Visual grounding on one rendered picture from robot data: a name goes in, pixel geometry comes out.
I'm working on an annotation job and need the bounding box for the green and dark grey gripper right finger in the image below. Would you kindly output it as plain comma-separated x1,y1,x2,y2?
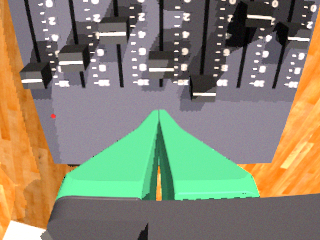
159,110,260,200

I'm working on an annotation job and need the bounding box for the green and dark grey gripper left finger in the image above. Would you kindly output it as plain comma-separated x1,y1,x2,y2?
55,110,159,201

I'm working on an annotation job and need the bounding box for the grey lighting desk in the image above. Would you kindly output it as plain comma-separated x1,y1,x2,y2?
8,0,320,164

